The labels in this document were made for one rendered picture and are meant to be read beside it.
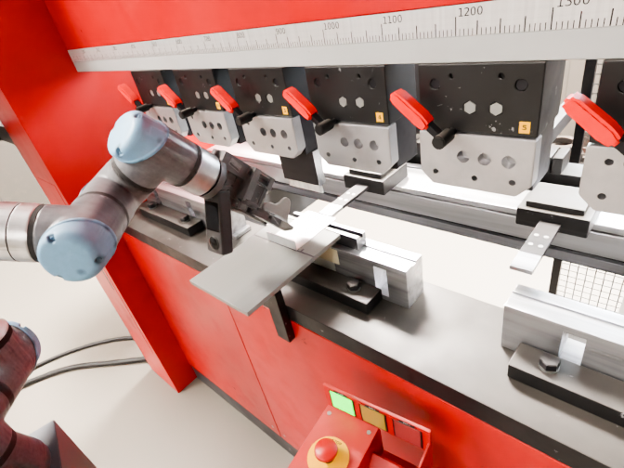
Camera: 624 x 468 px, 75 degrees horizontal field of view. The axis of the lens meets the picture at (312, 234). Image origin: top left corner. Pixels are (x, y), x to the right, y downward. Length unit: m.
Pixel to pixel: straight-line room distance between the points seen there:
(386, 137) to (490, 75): 0.17
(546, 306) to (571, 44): 0.39
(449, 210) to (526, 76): 0.51
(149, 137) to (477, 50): 0.43
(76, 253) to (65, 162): 0.98
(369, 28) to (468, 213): 0.51
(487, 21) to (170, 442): 1.78
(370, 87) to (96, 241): 0.42
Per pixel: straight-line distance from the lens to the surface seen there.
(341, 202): 0.96
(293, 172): 0.87
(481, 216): 0.97
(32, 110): 1.48
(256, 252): 0.86
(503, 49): 0.54
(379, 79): 0.62
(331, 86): 0.67
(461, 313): 0.84
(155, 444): 1.96
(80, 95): 1.52
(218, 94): 0.83
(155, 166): 0.63
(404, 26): 0.58
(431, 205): 1.01
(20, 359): 1.00
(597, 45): 0.52
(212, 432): 1.88
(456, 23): 0.55
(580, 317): 0.73
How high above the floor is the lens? 1.47
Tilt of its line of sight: 32 degrees down
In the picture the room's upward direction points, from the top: 13 degrees counter-clockwise
